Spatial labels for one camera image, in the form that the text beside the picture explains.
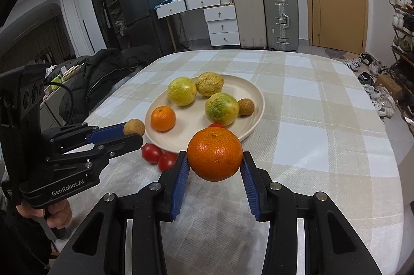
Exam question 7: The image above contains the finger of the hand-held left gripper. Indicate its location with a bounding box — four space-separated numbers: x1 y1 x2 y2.
40 123 130 149
45 134 143 166

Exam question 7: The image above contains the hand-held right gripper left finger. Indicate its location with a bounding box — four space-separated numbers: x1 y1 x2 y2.
48 150 191 275

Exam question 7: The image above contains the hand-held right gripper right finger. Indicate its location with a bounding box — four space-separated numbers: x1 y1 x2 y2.
240 151 384 275

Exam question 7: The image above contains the brown longan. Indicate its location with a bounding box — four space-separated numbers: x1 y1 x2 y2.
123 119 145 137
238 98 255 117

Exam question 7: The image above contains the small orange mandarin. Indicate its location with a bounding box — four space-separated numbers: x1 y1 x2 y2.
151 106 176 132

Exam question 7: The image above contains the large orange mandarin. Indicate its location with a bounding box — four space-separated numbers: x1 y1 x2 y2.
187 127 243 182

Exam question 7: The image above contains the cream round plate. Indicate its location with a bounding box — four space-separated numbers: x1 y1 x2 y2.
145 74 266 154

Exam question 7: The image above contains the smooth yellow passion fruit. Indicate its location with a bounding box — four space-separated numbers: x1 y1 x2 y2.
167 77 197 106

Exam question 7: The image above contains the green yellow passion fruit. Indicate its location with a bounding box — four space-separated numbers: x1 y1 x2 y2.
205 93 240 126

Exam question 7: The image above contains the person's left forearm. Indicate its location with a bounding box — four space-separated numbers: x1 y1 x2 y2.
0 207 62 275

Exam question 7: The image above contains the person's left hand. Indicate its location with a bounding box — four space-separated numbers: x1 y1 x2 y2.
16 197 73 228

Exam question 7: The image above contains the black jacket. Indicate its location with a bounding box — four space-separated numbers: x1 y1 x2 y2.
66 47 159 125

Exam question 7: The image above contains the wrinkled yellow passion fruit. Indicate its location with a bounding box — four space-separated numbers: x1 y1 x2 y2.
195 72 225 97

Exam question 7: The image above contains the dark grey refrigerator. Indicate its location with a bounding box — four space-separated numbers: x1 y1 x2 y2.
114 0 172 52

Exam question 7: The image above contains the white drawer desk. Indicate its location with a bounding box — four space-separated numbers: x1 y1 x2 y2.
156 0 241 51

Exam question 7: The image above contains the pile of shoes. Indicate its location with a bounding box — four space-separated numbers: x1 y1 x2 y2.
343 52 397 119

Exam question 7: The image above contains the beige suitcase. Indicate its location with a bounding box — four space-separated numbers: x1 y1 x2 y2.
232 0 268 50

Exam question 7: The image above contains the silver suitcase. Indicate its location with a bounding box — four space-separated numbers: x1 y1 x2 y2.
263 0 300 52

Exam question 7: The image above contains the brown cardboard box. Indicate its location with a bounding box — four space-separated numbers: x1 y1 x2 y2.
375 74 398 89

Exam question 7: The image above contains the shoe rack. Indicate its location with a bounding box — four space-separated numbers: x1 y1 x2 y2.
390 0 414 130

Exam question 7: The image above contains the black cable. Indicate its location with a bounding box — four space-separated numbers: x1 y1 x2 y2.
52 83 75 126

